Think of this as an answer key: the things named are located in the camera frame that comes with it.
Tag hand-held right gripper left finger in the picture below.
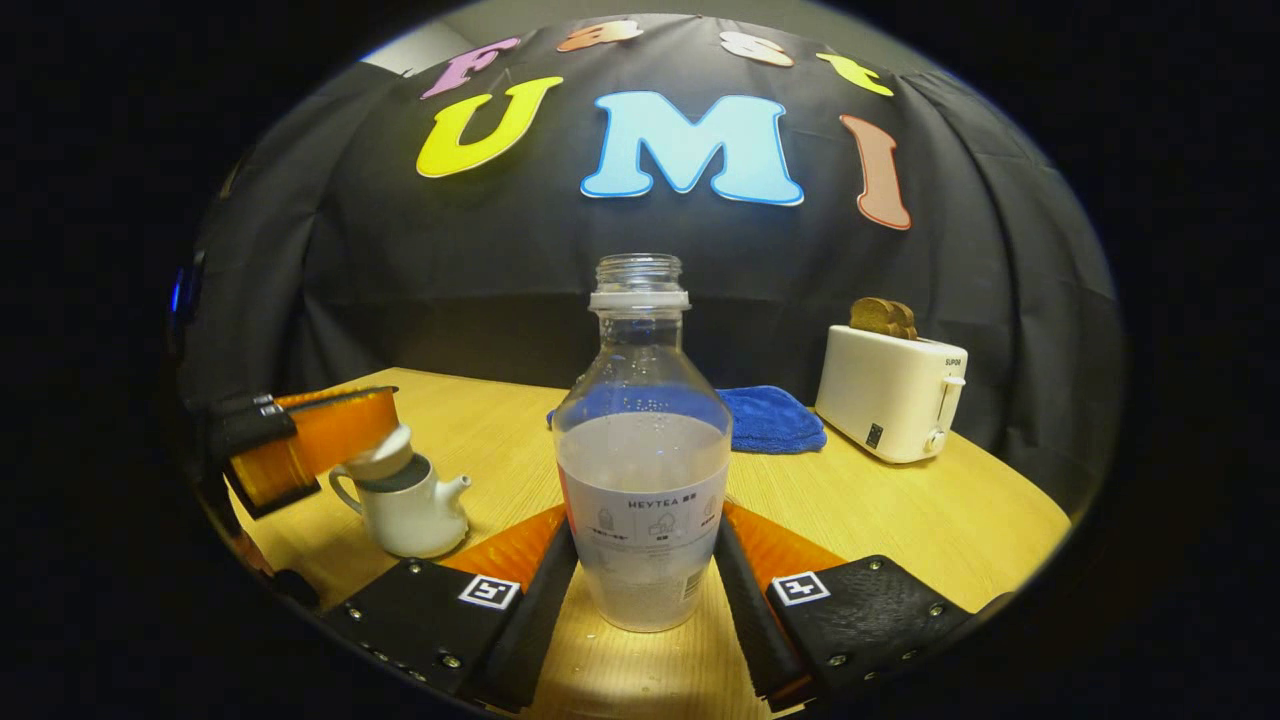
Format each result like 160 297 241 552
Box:
320 505 581 713

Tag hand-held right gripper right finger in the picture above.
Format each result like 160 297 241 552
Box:
712 500 979 713

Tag white teacup lid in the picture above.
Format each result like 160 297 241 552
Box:
343 424 415 482

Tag white ceramic teacup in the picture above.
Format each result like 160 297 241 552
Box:
328 452 473 559

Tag clear plastic water bottle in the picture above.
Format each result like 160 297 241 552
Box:
552 253 733 633

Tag black backdrop cloth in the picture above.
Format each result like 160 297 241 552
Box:
180 15 1126 521

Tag blue folded towel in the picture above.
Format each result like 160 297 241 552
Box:
546 385 828 455

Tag white toaster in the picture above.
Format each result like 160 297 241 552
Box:
815 324 968 464

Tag brown bread slices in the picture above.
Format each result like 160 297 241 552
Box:
850 297 918 342

